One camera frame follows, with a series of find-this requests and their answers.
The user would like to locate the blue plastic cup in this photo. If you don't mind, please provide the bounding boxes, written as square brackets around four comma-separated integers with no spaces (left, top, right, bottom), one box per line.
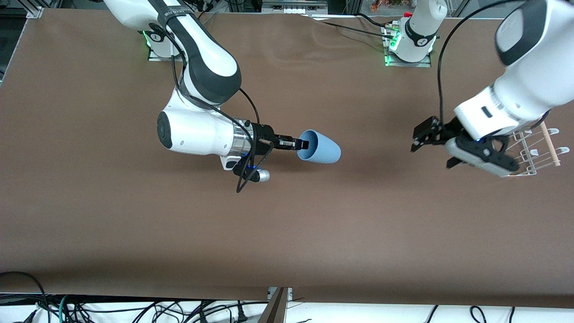
[296,129,342,165]

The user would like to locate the brown table cover sheet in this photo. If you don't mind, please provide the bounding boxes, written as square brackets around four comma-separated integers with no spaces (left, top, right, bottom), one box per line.
[0,9,574,310]

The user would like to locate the orange objects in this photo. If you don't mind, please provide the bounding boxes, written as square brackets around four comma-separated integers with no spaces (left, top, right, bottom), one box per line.
[371,0,405,12]

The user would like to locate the grey power strip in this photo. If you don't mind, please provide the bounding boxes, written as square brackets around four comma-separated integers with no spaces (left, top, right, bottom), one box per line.
[262,0,328,14]

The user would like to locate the brown wooden beam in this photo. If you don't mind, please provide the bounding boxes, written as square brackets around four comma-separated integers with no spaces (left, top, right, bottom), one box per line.
[257,287,288,323]

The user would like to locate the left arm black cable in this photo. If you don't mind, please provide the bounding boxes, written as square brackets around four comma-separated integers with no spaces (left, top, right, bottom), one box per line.
[437,0,528,129]

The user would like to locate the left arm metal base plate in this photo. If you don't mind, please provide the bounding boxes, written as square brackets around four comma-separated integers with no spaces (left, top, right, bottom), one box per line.
[383,22,434,68]

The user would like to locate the white wire rack wooden handle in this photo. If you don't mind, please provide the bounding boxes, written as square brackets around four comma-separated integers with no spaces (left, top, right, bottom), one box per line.
[501,110,571,178]

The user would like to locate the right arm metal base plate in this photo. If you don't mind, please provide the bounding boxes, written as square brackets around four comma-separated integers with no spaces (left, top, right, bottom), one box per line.
[147,31,185,62]

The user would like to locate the teal cable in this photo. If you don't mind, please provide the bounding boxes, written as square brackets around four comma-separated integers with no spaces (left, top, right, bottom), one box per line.
[57,295,73,323]

